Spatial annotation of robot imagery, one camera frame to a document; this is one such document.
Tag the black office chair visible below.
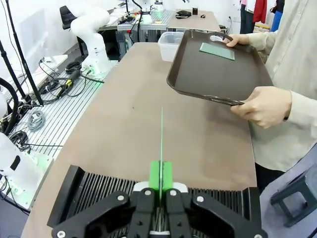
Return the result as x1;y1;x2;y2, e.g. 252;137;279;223
59;5;75;31

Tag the grey coiled cable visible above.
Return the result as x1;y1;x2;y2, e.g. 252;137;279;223
26;110;47;131

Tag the black coiled cable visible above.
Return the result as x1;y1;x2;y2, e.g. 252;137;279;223
9;130;31;150
65;60;83;73

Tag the black tripod stand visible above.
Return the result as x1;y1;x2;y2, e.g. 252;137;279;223
0;40;28;101
4;0;45;108

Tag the person's left forearm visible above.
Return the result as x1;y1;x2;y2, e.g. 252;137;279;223
284;89;317;130

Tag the dark grey plastic stool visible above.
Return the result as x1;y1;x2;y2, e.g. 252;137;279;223
269;170;317;228

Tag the person's left hand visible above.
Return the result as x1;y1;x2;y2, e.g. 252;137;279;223
229;86;292;129

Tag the red and blue jacket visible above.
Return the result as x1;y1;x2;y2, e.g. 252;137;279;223
252;0;284;33

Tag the black slotted PCB rack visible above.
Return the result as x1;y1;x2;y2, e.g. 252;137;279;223
47;164;262;238

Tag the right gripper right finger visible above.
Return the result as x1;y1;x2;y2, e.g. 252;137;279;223
161;161;268;238

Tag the person's right hand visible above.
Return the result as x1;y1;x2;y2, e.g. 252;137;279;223
225;34;251;49

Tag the person in beige shirt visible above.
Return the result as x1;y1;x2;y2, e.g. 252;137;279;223
247;0;317;195

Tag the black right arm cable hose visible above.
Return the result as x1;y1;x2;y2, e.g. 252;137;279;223
0;77;20;135

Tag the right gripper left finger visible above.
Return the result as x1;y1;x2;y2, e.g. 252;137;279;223
51;160;162;238

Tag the person's right forearm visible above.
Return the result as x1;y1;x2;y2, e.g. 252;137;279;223
247;30;280;55

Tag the yellow and black connector cable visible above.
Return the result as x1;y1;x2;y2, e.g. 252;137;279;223
56;71;81;99

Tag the aluminium slotted base plate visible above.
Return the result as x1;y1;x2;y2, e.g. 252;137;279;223
0;39;120;205

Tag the dark brown plastic tray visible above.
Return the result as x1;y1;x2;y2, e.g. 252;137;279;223
166;30;274;107

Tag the clear plastic storage box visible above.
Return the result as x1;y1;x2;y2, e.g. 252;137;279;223
158;31;186;63

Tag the squarish green PCB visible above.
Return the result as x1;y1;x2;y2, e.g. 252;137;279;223
199;42;235;62

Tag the brown background table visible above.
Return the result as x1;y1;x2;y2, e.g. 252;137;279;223
167;9;221;33

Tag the wide green PCB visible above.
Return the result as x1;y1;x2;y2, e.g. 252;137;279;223
158;106;165;233

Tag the black pouch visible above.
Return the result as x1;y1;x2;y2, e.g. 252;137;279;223
175;9;192;19

